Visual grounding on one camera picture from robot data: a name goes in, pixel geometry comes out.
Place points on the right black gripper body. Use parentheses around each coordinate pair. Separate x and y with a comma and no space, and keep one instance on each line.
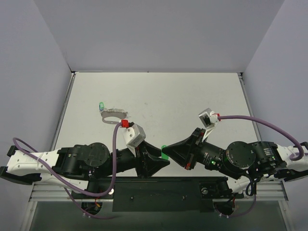
(194,149)

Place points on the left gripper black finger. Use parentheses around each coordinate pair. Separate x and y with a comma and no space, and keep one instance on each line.
(153,164)
(152,150)

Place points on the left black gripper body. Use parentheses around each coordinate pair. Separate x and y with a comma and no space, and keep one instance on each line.
(141,160)

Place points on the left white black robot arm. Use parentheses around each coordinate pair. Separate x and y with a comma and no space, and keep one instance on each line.
(79,164)

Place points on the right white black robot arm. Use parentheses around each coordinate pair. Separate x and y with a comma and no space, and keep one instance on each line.
(246,164)

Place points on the green blue key tag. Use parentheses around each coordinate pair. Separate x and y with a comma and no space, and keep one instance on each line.
(101,106)

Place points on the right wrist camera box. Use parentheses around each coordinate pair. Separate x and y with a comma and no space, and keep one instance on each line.
(209,118)

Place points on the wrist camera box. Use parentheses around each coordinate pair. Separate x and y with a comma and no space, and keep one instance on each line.
(209,118)
(134,135)

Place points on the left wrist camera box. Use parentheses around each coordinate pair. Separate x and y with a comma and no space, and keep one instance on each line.
(134,135)

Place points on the aluminium frame rail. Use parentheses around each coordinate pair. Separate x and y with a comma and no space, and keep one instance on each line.
(53,195)

